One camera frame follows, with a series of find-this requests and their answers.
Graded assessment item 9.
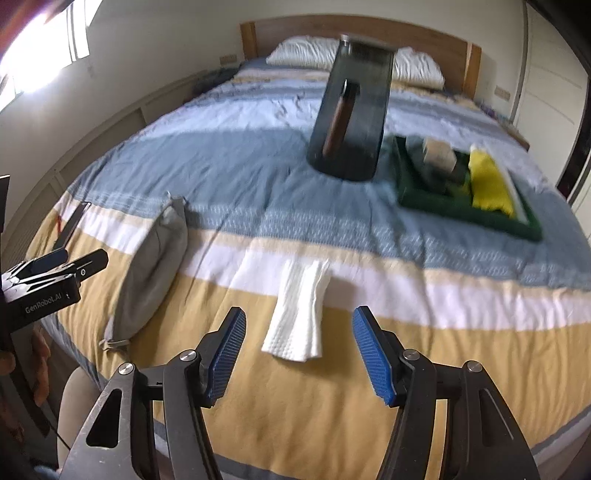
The wooden nightstand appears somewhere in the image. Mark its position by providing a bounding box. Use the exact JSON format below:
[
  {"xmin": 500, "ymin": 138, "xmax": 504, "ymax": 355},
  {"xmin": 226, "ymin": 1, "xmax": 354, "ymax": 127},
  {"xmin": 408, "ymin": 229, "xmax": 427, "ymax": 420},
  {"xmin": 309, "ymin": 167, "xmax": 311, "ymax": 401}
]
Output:
[{"xmin": 480, "ymin": 104, "xmax": 531, "ymax": 151}]

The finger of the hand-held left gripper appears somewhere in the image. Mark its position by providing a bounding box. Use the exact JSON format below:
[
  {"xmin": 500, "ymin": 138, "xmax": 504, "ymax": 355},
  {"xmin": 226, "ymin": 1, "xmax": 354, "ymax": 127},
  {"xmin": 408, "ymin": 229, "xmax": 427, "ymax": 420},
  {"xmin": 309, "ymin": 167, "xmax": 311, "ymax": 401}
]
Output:
[
  {"xmin": 4, "ymin": 248, "xmax": 69, "ymax": 280},
  {"xmin": 55, "ymin": 249, "xmax": 109, "ymax": 280}
]

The brown bottle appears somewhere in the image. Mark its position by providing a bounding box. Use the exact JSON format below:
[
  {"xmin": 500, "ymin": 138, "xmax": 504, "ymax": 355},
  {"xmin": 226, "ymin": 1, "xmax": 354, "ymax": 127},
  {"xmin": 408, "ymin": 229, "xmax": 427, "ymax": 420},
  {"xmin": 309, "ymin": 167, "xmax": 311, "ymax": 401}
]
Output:
[{"xmin": 322, "ymin": 79, "xmax": 361, "ymax": 158}]

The yellow cloth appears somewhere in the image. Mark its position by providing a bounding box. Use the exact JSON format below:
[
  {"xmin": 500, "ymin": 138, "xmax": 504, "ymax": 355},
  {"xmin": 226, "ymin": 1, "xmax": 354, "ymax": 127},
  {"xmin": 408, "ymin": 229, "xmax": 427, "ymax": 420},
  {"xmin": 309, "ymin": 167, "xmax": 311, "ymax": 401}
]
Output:
[{"xmin": 467, "ymin": 147, "xmax": 517, "ymax": 217}]

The grey pouch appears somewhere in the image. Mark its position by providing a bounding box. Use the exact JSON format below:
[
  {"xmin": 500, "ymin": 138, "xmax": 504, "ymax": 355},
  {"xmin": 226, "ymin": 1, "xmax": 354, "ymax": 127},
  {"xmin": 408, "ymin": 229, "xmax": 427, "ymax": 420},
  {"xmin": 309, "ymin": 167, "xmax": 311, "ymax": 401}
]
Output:
[{"xmin": 102, "ymin": 191, "xmax": 189, "ymax": 352}]

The beige folded cloth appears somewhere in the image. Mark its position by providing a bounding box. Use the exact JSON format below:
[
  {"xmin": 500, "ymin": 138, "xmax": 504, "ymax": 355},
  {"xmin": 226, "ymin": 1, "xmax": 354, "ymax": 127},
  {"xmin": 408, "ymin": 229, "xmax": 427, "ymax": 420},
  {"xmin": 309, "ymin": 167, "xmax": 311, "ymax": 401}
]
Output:
[{"xmin": 422, "ymin": 138, "xmax": 458, "ymax": 172}]

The green box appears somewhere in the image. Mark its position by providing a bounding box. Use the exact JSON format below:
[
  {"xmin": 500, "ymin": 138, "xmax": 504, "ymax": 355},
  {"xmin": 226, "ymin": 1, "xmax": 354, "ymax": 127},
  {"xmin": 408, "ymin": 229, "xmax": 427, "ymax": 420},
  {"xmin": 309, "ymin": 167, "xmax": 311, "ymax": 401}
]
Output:
[{"xmin": 392, "ymin": 135, "xmax": 543, "ymax": 242}]

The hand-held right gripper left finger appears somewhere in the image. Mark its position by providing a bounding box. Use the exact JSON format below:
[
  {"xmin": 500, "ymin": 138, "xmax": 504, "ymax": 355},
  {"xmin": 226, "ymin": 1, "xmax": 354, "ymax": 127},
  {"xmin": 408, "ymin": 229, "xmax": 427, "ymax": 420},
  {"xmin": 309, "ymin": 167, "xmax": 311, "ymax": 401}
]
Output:
[{"xmin": 58, "ymin": 307, "xmax": 247, "ymax": 480}]

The dark flat device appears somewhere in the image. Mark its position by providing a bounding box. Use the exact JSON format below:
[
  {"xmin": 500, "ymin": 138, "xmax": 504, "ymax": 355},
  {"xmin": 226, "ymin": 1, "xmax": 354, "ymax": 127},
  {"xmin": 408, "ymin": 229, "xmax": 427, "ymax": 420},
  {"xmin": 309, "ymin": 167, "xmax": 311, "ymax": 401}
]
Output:
[{"xmin": 54, "ymin": 201, "xmax": 91, "ymax": 251}]

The wooden bed headboard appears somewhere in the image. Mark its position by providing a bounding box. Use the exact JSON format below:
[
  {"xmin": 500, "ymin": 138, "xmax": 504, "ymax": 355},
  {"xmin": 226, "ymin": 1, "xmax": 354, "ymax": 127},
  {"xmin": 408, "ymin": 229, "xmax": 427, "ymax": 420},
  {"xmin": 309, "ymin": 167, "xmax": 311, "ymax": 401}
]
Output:
[{"xmin": 239, "ymin": 15, "xmax": 482, "ymax": 100}]

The white towel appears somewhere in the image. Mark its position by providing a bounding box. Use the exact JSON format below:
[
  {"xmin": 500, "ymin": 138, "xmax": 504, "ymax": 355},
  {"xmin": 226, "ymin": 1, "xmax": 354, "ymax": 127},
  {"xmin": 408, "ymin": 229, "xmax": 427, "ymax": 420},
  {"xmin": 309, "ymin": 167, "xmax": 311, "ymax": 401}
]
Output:
[{"xmin": 261, "ymin": 258, "xmax": 332, "ymax": 363}]

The person's left hand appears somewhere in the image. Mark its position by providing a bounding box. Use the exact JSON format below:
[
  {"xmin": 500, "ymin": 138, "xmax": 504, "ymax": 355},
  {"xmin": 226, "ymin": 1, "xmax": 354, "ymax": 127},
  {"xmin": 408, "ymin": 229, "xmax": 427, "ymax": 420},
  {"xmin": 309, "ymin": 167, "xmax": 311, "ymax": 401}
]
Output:
[{"xmin": 27, "ymin": 331, "xmax": 52, "ymax": 407}]

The white wardrobe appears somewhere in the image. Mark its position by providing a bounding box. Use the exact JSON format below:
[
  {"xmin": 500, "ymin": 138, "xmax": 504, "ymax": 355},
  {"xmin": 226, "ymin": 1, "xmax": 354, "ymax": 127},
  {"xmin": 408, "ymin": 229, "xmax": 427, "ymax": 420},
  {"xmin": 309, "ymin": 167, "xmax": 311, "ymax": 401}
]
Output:
[{"xmin": 512, "ymin": 0, "xmax": 591, "ymax": 195}]

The white pillow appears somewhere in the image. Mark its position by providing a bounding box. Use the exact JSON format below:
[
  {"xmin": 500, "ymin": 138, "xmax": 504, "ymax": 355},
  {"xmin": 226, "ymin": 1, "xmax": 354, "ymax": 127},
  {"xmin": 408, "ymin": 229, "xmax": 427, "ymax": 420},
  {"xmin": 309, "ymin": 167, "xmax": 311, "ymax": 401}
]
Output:
[{"xmin": 266, "ymin": 37, "xmax": 445, "ymax": 89}]

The grey towel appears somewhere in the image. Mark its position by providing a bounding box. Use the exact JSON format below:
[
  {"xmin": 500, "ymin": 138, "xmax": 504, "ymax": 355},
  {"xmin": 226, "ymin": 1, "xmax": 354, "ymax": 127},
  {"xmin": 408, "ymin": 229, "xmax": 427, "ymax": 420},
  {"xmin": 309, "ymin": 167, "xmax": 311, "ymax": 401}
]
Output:
[{"xmin": 405, "ymin": 137, "xmax": 467, "ymax": 192}]

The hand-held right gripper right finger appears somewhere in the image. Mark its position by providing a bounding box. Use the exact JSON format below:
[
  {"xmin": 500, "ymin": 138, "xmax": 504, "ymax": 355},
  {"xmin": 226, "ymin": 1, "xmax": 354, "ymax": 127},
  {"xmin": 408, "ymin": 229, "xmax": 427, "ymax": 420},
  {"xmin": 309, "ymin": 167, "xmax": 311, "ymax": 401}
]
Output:
[{"xmin": 353, "ymin": 305, "xmax": 541, "ymax": 480}]

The striped quilt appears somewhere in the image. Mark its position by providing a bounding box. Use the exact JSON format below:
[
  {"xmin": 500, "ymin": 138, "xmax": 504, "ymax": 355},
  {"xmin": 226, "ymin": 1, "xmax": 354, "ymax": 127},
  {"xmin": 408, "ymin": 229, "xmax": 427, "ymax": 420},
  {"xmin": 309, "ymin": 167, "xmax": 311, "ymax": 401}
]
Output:
[{"xmin": 28, "ymin": 58, "xmax": 591, "ymax": 480}]

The window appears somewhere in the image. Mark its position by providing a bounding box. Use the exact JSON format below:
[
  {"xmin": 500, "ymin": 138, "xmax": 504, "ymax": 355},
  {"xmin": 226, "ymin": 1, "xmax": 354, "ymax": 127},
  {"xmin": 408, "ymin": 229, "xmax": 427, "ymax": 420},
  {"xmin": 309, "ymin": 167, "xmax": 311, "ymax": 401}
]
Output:
[{"xmin": 0, "ymin": 0, "xmax": 105, "ymax": 107}]

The dark transparent plastic case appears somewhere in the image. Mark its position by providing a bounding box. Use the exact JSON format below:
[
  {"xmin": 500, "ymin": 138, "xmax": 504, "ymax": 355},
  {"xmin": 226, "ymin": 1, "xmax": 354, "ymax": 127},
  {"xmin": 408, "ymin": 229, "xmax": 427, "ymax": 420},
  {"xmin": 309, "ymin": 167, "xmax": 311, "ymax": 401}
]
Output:
[{"xmin": 306, "ymin": 33, "xmax": 396, "ymax": 182}]

